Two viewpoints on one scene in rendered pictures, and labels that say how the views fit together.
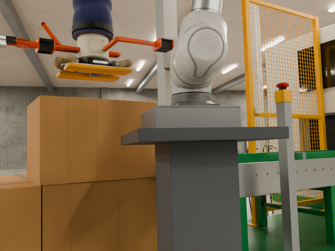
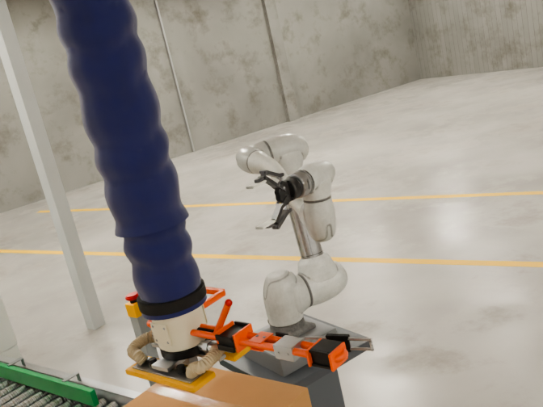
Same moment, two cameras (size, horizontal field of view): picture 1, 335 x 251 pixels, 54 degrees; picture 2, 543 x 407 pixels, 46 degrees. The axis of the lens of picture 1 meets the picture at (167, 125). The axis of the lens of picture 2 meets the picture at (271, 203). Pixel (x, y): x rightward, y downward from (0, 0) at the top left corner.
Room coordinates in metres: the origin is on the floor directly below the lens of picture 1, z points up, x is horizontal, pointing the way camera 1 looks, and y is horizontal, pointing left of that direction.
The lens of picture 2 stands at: (2.02, 2.42, 2.08)
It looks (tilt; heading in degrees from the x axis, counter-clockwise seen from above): 14 degrees down; 252
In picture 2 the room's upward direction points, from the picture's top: 13 degrees counter-clockwise
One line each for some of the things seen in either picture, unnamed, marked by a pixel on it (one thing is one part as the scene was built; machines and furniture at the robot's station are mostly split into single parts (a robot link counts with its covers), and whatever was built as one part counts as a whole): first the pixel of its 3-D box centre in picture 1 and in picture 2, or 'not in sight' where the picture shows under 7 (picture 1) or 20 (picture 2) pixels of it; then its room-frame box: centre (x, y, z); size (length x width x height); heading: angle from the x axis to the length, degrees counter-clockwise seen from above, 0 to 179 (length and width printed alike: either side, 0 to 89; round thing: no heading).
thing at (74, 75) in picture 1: (88, 74); (167, 368); (1.85, 0.45, 1.13); 0.34 x 0.10 x 0.05; 120
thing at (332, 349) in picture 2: not in sight; (326, 354); (1.47, 0.92, 1.23); 0.08 x 0.07 x 0.05; 120
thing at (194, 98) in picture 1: (196, 102); (284, 324); (1.26, -0.11, 0.86); 0.22 x 0.18 x 0.06; 109
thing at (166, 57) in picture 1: (172, 54); not in sight; (3.12, -0.07, 1.62); 0.20 x 0.05 x 0.30; 121
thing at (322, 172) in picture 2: not in sight; (316, 178); (1.16, 0.34, 1.57); 0.16 x 0.11 x 0.13; 30
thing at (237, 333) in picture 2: (45, 46); (234, 336); (1.64, 0.62, 1.24); 0.10 x 0.08 x 0.06; 30
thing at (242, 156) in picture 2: not in sight; (251, 159); (1.20, -0.21, 1.60); 0.18 x 0.14 x 0.13; 95
